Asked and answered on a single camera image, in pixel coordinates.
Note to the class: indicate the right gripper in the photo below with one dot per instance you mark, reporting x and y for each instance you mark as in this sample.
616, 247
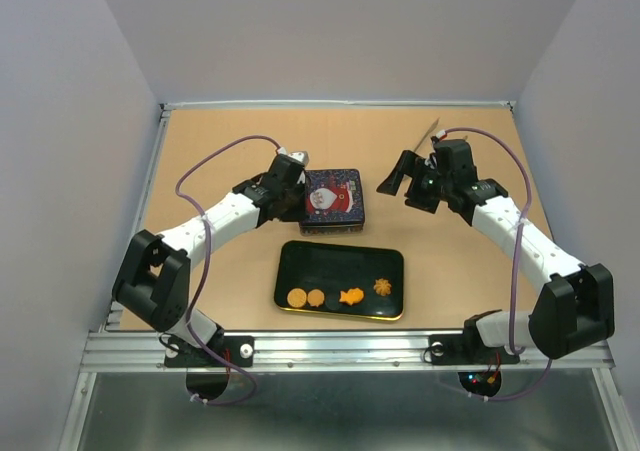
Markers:
407, 166

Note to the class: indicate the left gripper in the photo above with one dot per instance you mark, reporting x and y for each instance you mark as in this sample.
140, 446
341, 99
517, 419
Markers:
300, 213

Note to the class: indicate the metal tongs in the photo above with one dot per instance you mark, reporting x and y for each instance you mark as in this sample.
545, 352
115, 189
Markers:
434, 133

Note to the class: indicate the gold tin lid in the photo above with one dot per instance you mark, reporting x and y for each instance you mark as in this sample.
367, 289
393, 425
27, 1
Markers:
334, 190

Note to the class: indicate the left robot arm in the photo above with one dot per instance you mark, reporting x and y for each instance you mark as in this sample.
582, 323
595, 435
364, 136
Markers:
153, 281

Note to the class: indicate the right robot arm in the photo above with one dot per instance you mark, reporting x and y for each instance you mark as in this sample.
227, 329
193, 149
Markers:
575, 303

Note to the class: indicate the square cookie tin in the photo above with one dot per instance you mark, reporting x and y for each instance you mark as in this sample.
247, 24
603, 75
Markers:
332, 223

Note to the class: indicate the black serving tray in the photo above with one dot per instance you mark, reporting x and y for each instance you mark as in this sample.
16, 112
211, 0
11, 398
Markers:
336, 268

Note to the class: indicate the round waffle cookie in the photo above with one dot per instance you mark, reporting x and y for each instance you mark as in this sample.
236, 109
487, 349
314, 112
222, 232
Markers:
297, 298

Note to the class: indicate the small brown cookie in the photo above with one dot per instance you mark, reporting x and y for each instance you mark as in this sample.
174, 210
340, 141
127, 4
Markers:
315, 298

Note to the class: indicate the black sandwich cookie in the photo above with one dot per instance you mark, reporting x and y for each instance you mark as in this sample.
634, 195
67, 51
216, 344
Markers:
333, 303

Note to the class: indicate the orange fish cookie lower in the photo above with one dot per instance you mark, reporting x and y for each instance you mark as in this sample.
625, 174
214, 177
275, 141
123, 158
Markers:
352, 296

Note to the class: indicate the flower swirl cookie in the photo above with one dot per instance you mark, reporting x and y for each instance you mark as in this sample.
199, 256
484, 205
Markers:
382, 287

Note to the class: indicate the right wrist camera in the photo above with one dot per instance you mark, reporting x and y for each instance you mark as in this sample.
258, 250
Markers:
431, 161

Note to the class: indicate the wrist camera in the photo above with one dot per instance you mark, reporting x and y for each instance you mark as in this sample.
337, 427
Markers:
431, 161
300, 156

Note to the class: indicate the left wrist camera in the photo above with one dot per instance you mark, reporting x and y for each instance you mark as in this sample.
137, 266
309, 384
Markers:
300, 156

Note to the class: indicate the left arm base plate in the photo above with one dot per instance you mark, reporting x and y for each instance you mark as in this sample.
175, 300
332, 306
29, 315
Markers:
238, 350

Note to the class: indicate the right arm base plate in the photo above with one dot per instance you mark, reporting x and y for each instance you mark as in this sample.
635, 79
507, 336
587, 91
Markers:
457, 349

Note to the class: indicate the aluminium front rail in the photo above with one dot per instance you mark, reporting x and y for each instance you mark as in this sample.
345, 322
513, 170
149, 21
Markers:
275, 352

